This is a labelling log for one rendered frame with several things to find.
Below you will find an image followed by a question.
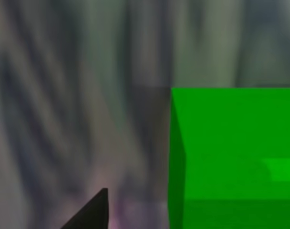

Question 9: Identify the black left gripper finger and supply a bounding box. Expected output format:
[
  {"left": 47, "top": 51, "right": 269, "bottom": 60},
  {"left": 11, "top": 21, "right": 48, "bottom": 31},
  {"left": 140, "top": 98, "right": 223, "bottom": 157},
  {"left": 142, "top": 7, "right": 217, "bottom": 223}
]
[{"left": 60, "top": 187, "right": 110, "bottom": 229}]

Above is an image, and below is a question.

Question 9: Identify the green block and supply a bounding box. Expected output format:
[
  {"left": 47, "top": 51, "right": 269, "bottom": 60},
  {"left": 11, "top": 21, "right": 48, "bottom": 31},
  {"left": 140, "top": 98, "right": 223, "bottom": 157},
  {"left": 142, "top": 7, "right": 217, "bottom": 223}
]
[{"left": 168, "top": 87, "right": 290, "bottom": 229}]

